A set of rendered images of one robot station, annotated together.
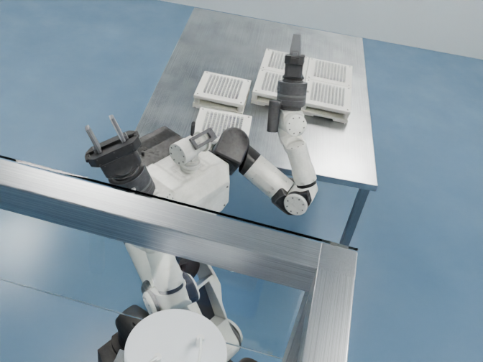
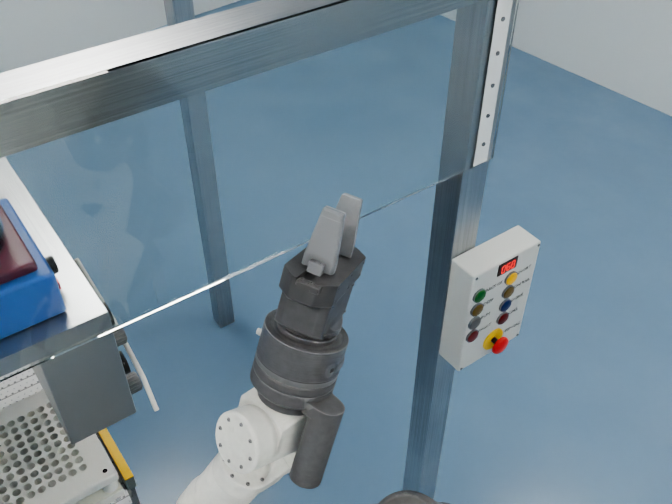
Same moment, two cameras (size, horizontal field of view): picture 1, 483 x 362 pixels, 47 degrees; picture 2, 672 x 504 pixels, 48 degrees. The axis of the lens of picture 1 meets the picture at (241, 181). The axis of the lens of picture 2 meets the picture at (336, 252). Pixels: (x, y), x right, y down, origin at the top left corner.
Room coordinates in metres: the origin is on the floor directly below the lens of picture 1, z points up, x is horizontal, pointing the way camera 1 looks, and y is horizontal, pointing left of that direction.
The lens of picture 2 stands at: (1.35, -0.06, 2.07)
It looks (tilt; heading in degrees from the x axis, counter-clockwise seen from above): 42 degrees down; 138
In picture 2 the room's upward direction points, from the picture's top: straight up
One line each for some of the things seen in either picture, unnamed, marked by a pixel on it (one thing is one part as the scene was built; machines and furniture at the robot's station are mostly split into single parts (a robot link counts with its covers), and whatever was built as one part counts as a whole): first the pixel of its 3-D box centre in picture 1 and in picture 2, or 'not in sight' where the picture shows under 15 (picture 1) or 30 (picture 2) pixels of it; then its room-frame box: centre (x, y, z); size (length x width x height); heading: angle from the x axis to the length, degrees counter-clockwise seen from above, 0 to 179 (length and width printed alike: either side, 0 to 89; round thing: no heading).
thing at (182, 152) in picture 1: (189, 151); not in sight; (1.26, 0.16, 1.35); 0.10 x 0.07 x 0.09; 146
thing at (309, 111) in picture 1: (325, 104); not in sight; (2.49, -0.35, 0.86); 0.24 x 0.24 x 0.02; 86
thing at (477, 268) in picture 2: not in sight; (487, 299); (0.78, 0.84, 1.03); 0.17 x 0.06 x 0.26; 83
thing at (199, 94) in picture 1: (223, 88); not in sight; (2.38, 0.17, 0.91); 0.25 x 0.24 x 0.02; 87
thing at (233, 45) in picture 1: (267, 82); not in sight; (2.67, -0.05, 0.83); 1.50 x 1.10 x 0.04; 179
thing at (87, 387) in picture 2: not in sight; (64, 341); (0.50, 0.14, 1.20); 0.22 x 0.11 x 0.20; 173
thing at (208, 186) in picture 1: (172, 191); not in sight; (1.30, 0.21, 1.15); 0.34 x 0.30 x 0.36; 146
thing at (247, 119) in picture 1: (222, 127); not in sight; (2.05, 0.13, 0.91); 0.25 x 0.24 x 0.02; 90
